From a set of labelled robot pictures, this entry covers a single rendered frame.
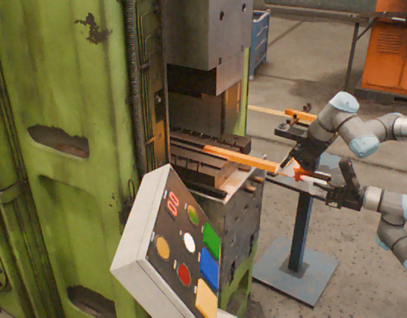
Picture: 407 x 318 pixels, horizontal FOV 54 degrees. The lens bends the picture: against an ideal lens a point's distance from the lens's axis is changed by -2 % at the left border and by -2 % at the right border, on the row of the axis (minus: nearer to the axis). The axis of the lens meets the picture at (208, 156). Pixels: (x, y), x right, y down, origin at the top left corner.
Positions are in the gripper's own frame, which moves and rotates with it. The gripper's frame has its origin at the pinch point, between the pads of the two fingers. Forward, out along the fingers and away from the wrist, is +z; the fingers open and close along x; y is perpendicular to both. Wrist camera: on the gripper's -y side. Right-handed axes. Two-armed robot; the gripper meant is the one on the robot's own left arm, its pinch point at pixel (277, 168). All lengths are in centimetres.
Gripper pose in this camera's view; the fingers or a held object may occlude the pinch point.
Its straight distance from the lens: 142.2
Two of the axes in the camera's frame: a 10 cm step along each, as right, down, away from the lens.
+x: 4.8, -4.4, 7.6
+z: -4.4, 6.3, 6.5
